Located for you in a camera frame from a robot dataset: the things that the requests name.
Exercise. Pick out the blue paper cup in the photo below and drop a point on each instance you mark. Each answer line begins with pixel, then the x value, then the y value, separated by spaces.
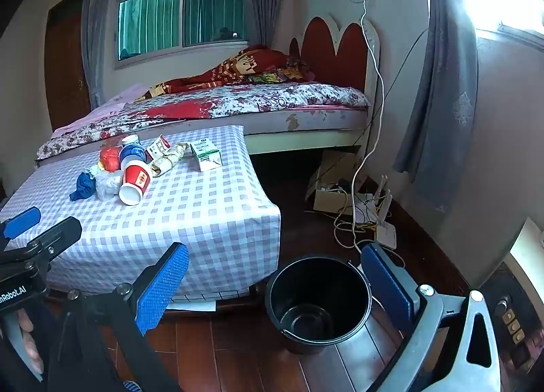
pixel 129 139
pixel 135 151

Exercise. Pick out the white bed frame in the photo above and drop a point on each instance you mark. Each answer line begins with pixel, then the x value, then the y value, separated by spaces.
pixel 297 139

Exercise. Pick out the small white drink carton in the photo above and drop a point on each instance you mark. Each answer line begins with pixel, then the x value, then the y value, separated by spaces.
pixel 157 146

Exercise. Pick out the black plastic bucket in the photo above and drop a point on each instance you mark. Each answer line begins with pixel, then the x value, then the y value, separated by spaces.
pixel 297 273

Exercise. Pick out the red paper cup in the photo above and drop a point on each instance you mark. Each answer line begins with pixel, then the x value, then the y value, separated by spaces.
pixel 138 177

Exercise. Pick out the window with green curtain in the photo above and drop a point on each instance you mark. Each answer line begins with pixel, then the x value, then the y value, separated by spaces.
pixel 148 22

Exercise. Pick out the white router with antennas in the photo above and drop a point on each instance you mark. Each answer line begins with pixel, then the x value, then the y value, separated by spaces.
pixel 386 235

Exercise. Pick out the pink sheet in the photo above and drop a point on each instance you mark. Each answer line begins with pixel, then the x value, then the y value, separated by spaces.
pixel 110 107

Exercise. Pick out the red printed blanket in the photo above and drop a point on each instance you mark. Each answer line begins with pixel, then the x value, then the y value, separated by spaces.
pixel 238 63

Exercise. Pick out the white plastic bag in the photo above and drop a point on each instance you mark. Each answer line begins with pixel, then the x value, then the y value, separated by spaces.
pixel 106 184

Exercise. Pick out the grey floral mattress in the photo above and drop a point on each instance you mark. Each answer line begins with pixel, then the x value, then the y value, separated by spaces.
pixel 318 118

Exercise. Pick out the blue plastic bag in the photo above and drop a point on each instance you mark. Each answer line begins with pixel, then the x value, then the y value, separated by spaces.
pixel 85 186

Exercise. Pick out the red white headboard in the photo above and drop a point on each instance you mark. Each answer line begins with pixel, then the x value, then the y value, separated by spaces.
pixel 323 48

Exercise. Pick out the large grey tied curtain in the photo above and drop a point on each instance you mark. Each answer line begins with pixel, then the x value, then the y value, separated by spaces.
pixel 442 99

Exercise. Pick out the red plastic bag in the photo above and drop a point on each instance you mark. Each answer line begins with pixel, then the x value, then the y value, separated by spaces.
pixel 109 159

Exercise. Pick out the small dark object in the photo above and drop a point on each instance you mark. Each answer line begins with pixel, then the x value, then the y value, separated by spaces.
pixel 225 33

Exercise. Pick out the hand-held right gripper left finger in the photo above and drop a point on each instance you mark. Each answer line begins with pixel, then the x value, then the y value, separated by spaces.
pixel 163 290

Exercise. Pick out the brown wooden door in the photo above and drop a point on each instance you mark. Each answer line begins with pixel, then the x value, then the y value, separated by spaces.
pixel 63 69

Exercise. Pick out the beige paper wrap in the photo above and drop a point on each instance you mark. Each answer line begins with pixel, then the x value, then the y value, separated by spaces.
pixel 170 160

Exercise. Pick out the grey window curtain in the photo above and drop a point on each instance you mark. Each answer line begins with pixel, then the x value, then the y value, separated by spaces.
pixel 95 35
pixel 259 1

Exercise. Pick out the cardboard box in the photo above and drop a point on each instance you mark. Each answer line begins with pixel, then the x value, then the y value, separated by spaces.
pixel 327 203

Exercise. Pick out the person's left hand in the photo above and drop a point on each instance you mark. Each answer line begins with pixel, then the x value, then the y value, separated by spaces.
pixel 27 326

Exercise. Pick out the white modem box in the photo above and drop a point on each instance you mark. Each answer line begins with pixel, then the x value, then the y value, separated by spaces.
pixel 361 209

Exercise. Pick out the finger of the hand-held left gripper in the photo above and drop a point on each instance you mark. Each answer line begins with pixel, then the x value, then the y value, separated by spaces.
pixel 55 235
pixel 21 222

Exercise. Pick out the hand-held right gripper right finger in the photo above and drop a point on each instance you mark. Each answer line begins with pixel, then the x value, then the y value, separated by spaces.
pixel 384 286

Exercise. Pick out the checked tablecloth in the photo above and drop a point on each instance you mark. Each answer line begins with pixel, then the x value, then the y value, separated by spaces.
pixel 191 222

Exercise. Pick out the green white carton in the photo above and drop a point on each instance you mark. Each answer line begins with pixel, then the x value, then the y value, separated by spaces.
pixel 207 156

